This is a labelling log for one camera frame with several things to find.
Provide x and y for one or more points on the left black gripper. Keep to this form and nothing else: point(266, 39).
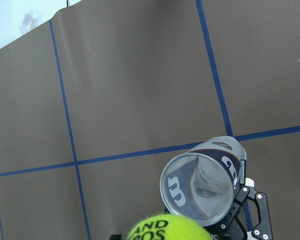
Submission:
point(248, 217)

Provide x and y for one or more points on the brown paper table cover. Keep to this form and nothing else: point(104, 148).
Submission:
point(95, 101)

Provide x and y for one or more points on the clear tennis ball can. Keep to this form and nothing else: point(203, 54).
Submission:
point(200, 183)

